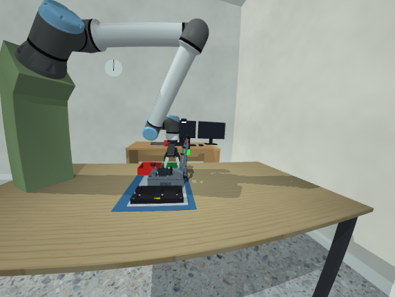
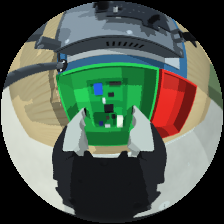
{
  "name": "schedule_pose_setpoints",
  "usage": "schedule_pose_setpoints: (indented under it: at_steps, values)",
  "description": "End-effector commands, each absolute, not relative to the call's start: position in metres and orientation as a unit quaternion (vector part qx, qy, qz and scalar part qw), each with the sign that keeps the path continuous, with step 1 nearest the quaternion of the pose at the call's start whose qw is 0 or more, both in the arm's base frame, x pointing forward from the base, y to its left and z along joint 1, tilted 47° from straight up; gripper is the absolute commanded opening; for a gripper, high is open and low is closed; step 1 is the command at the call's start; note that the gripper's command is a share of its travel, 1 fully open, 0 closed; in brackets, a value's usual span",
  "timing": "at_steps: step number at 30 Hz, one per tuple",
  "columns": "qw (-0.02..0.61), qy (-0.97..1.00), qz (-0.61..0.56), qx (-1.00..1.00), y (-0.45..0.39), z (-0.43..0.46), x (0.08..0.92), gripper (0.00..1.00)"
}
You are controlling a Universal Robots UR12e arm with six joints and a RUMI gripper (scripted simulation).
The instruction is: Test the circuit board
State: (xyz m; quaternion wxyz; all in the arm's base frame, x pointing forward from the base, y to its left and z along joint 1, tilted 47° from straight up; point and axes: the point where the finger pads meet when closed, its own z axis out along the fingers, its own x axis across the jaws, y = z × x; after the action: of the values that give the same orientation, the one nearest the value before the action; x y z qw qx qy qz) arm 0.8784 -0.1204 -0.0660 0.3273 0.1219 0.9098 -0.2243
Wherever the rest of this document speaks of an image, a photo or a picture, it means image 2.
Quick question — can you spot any red bin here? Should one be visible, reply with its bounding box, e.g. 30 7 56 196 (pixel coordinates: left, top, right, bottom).
150 69 197 138

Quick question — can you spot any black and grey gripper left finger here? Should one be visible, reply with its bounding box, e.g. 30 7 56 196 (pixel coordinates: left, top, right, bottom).
52 108 89 180

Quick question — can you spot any green bin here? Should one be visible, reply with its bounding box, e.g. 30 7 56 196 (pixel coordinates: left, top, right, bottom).
56 62 159 146

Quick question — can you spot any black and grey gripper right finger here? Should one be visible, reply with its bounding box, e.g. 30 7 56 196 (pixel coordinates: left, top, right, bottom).
127 105 167 184

